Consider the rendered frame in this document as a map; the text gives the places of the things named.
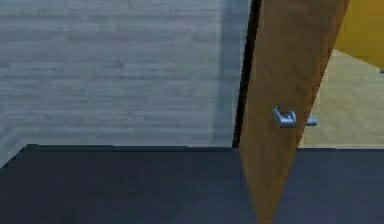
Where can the brown wooden room door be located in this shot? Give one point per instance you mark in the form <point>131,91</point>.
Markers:
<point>283,66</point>

